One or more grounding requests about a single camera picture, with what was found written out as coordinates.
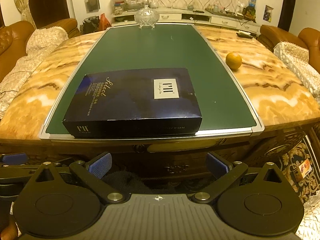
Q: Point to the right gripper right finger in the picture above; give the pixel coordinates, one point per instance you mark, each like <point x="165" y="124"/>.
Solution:
<point x="227" y="175"/>

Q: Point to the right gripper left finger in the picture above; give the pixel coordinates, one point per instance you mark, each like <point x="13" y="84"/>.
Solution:
<point x="90" y="175"/>

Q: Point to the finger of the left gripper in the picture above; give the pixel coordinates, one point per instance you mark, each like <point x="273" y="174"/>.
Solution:
<point x="14" y="159"/>

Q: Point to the dark blue box lid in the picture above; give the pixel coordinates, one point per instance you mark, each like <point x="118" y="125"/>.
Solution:
<point x="137" y="103"/>

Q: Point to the green desk mat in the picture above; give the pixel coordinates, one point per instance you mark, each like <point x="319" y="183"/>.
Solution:
<point x="225" y="108"/>

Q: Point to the orange fruit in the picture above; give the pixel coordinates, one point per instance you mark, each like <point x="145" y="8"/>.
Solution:
<point x="233" y="61"/>

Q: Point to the white lace sofa cover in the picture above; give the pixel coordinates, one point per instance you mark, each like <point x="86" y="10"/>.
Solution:
<point x="41" y="43"/>

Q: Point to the brown leather sofa left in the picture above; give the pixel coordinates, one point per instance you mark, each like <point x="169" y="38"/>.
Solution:
<point x="14" y="40"/>

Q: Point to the brown leather sofa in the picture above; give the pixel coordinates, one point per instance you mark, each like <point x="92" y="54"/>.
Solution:
<point x="14" y="40"/>
<point x="308" y="38"/>

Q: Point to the white lace cover right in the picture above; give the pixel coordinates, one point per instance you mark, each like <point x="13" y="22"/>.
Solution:
<point x="296" y="59"/>

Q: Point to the black remote control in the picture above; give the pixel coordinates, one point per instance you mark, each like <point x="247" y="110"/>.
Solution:
<point x="244" y="34"/>

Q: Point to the brown leather sofa right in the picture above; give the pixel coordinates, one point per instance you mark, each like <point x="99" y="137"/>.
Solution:
<point x="308" y="38"/>

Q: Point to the crystal glass bowl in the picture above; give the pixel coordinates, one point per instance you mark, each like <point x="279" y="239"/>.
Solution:
<point x="146" y="17"/>

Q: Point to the white tv cabinet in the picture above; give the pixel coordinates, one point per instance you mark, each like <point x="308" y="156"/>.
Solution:
<point x="174" y="15"/>

